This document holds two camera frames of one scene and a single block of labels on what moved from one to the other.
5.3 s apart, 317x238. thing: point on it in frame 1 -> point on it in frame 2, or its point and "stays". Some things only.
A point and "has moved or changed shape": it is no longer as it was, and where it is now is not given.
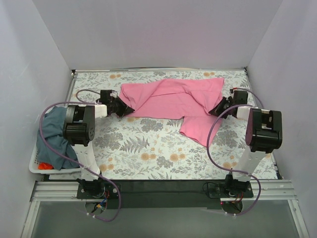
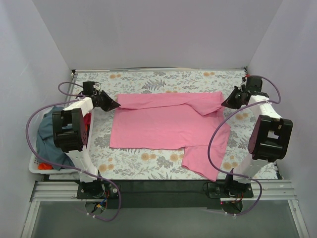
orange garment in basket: [45, 166] stays
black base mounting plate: [164, 194] stays
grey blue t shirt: [52, 123] stays
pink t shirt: [190, 100] has moved or changed shape
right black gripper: [223, 105] -> [236, 97]
